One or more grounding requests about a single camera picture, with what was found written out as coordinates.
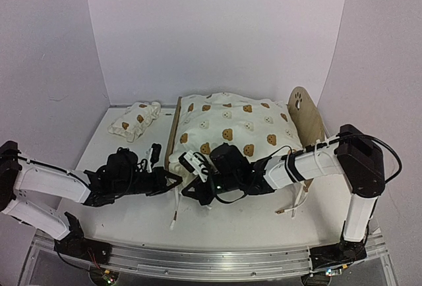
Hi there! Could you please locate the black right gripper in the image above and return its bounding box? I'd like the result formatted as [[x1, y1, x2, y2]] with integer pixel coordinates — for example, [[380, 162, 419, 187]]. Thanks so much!
[[182, 173, 241, 207]]

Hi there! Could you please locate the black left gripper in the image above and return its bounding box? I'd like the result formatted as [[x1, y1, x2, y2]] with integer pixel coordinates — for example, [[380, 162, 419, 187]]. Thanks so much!
[[113, 167, 182, 197]]

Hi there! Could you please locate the large bear print cushion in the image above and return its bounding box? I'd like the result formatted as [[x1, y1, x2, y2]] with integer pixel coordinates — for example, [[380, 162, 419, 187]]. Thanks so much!
[[167, 91, 309, 231]]

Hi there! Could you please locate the wooden pet bed frame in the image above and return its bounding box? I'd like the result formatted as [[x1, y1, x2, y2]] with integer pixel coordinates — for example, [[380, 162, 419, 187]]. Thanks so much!
[[165, 87, 324, 185]]

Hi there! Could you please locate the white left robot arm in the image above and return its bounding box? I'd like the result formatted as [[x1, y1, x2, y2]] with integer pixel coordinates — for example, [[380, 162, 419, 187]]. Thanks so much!
[[1, 140, 182, 258]]

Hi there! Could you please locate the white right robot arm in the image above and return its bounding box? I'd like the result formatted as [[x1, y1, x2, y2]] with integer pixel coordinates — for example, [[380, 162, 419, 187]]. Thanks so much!
[[179, 125, 403, 270]]

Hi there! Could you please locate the small bear print pillow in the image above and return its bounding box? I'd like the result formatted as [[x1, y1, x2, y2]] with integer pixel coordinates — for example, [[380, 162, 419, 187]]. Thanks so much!
[[107, 101, 161, 143]]

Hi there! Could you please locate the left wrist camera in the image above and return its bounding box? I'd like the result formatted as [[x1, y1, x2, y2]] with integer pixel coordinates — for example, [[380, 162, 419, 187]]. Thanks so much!
[[146, 143, 162, 173]]

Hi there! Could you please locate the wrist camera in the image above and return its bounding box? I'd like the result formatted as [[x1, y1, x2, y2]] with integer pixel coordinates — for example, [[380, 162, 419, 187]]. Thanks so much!
[[179, 150, 210, 183], [146, 143, 162, 173]]

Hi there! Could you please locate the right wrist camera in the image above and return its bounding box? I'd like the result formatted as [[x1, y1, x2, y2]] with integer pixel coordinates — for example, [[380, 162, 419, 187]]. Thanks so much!
[[179, 150, 210, 183]]

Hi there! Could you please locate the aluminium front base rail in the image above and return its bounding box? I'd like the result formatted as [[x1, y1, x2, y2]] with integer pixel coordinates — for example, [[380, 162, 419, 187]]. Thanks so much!
[[29, 233, 396, 286]]

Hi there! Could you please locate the aluminium table edge rail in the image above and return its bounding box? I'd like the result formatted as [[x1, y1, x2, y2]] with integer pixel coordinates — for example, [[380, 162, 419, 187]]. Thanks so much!
[[108, 103, 177, 109]]

